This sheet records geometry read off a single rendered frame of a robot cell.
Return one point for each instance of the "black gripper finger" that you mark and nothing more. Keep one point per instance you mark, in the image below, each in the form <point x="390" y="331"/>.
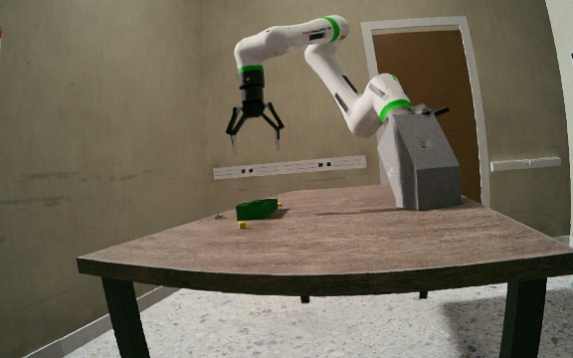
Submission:
<point x="233" y="132"/>
<point x="270" y="106"/>

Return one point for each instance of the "green three-compartment bin rack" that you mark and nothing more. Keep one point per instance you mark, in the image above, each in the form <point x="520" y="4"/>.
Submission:
<point x="256" y="210"/>

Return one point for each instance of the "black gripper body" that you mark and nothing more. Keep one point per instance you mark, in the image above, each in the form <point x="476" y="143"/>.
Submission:
<point x="251" y="97"/>

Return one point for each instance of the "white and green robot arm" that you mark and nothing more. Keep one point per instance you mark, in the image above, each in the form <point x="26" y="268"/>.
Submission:
<point x="384" y="95"/>

